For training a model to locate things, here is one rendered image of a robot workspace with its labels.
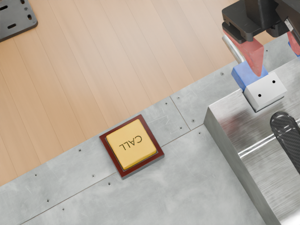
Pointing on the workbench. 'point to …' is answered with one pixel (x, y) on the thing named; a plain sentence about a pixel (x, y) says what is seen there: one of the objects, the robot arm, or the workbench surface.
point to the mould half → (260, 148)
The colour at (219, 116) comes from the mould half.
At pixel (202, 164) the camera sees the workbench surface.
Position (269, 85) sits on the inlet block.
